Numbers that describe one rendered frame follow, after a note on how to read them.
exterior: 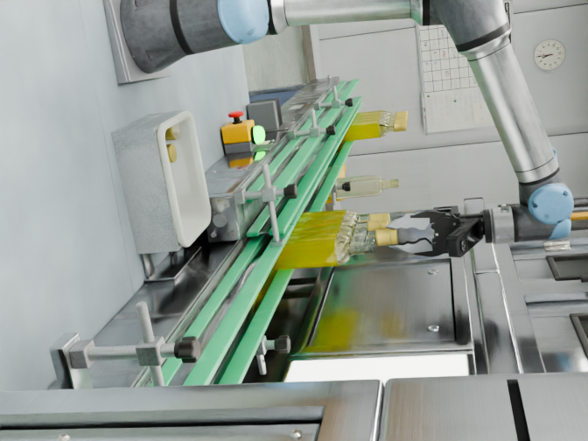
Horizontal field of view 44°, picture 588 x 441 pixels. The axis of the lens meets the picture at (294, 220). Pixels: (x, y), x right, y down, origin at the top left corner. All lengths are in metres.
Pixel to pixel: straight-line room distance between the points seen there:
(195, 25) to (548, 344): 0.86
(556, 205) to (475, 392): 0.85
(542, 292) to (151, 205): 0.83
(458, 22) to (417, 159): 6.26
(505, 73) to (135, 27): 0.64
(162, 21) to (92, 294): 0.49
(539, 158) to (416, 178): 6.24
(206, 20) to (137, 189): 0.31
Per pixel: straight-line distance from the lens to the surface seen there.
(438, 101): 7.39
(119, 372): 1.03
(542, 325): 1.51
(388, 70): 7.37
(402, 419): 0.52
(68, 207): 1.12
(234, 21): 1.29
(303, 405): 0.55
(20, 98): 1.05
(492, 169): 7.57
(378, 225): 1.58
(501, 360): 1.31
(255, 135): 1.83
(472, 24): 1.28
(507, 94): 1.31
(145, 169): 1.26
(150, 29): 1.33
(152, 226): 1.29
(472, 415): 0.52
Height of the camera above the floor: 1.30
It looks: 12 degrees down
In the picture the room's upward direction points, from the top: 85 degrees clockwise
